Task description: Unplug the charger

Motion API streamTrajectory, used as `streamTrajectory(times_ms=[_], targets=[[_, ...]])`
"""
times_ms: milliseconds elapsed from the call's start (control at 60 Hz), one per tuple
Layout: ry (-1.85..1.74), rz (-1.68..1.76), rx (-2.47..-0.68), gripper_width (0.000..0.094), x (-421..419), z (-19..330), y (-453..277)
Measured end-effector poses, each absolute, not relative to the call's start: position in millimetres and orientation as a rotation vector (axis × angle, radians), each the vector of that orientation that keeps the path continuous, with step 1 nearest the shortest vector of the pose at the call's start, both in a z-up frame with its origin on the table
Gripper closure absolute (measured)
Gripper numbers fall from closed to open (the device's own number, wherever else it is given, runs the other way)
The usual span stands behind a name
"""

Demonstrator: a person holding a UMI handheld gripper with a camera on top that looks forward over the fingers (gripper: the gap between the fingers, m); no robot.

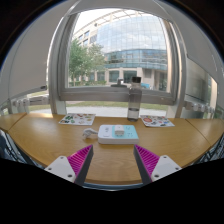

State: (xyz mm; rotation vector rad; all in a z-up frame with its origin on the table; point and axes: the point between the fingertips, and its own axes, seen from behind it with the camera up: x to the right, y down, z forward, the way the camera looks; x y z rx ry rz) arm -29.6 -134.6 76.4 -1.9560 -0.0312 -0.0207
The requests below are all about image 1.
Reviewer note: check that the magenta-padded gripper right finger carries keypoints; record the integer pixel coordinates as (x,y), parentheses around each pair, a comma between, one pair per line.
(165,165)

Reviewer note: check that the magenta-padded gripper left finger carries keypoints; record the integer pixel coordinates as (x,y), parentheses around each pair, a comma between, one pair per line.
(60,165)

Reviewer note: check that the white power strip plug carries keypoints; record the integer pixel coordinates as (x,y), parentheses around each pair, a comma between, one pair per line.
(89,133)

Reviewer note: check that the sticker sheet with red stickers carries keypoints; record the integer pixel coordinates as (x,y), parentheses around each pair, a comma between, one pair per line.
(156,121)

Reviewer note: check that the sticker sheet with green stickers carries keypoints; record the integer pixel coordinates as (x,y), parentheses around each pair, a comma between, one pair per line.
(77,119)

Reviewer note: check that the white and teal power strip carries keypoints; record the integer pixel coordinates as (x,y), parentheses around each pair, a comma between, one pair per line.
(106,135)

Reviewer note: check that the clear bottle with black cap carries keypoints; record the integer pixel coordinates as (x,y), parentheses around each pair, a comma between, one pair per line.
(134,103)

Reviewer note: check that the grey window frame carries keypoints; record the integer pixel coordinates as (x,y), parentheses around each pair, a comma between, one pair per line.
(100,94)

